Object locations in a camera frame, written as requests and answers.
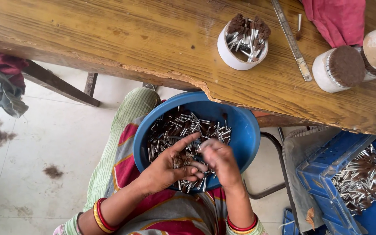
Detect single small brush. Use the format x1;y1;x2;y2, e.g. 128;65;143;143
295;13;303;42

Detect small brown bristle clump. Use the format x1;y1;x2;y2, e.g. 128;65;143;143
42;164;64;180

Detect red and gold left bangles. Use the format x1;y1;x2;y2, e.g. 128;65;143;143
92;197;121;234

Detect long metal ruler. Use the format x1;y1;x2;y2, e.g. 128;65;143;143
270;0;313;82

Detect red cloth with seam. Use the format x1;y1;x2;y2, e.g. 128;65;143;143
300;0;367;49

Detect red and gold right bangles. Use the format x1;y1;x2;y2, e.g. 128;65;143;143
226;213;259;235

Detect blue plastic crate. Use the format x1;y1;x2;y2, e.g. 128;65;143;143
282;122;376;235

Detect pile of metal brush ferrules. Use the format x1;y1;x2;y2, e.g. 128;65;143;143
146;106;232;194

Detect wooden table frame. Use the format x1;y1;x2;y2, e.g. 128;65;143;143
21;59;101;107

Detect brown bristle brush head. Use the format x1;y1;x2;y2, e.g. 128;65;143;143
173;153;194;169

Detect person's left hand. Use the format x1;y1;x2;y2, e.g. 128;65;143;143
139;132;209;196

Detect person's right hand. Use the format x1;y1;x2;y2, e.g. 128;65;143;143
199;139;244;190

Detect black metal chair frame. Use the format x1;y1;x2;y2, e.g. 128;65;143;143
243;128;287;200

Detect grey woven sack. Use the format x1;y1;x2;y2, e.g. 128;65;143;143
281;125;342;233

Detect grey comb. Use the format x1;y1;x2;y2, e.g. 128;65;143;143
168;135;202;148

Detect white round open cup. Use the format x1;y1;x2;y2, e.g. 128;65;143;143
217;20;269;71

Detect blue plastic basin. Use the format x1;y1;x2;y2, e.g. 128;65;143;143
133;91;261;194

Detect red and gold bangles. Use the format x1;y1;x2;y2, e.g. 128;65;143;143
92;197;121;234
226;213;259;235

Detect heap of brushes in crate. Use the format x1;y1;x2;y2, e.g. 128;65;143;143
331;144;376;216

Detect dark red crumpled cloth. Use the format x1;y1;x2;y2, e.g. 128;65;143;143
0;48;29;93

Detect dry orange leaf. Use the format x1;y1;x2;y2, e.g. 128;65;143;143
305;206;316;232

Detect bunch of loose cup brushes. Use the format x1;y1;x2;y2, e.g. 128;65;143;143
226;13;272;63

